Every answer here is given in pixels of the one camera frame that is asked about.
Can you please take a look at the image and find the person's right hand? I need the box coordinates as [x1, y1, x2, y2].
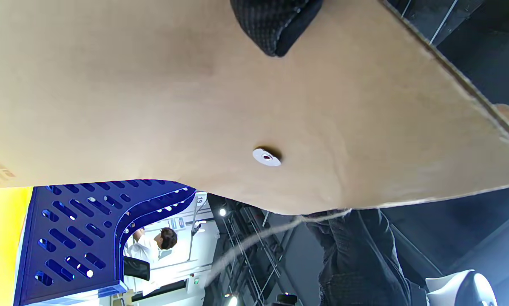
[307, 208, 412, 306]

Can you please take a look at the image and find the person's left hand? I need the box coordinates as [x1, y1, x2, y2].
[230, 0, 324, 58]

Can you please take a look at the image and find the brown document pouch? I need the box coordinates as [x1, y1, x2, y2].
[0, 0, 509, 289]

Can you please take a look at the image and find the yellow cardstock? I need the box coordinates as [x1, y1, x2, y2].
[0, 187, 34, 306]

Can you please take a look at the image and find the blue plastic file holder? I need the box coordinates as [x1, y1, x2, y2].
[14, 179, 196, 306]

